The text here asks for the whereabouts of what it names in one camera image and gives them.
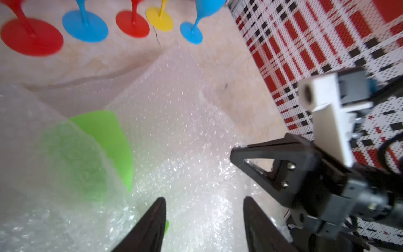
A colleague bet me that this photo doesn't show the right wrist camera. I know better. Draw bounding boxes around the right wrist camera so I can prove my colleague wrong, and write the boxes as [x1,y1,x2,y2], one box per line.
[298,67,374,168]

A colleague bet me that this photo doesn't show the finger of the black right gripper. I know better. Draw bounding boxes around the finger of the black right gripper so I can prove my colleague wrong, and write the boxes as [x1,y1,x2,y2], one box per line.
[230,133,318,208]

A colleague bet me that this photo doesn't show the pale green glass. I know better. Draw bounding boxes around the pale green glass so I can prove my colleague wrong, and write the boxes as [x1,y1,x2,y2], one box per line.
[39,110,170,235]

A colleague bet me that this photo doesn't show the light blue glass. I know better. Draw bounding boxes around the light blue glass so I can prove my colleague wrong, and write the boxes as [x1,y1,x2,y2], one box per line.
[179,0,226,45]

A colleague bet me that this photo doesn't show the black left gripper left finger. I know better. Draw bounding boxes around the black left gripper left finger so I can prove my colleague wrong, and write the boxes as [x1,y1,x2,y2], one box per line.
[112,197,166,252]

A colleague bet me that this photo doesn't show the yellow glass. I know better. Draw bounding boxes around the yellow glass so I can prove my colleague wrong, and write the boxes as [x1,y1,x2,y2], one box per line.
[146,0,174,32]

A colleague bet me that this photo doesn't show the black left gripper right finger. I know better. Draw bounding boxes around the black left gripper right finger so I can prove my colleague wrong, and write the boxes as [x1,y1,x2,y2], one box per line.
[243,196,298,252]

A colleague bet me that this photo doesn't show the red wine glass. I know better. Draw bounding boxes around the red wine glass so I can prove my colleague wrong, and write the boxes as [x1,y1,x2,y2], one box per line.
[115,0,150,38]

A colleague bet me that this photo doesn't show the pink red glass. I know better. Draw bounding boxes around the pink red glass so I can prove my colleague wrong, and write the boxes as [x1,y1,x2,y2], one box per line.
[1,1,64,57]

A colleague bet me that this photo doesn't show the clear bubble wrap sheet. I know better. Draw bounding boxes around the clear bubble wrap sheet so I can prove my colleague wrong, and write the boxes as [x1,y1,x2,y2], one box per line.
[1,86,139,252]
[103,47,284,252]

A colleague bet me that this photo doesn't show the blue wine glass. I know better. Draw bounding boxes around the blue wine glass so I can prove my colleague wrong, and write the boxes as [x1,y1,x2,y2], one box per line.
[62,0,109,43]

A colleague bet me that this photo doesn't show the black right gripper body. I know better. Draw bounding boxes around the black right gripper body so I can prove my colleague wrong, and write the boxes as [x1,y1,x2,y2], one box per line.
[286,148,403,238]

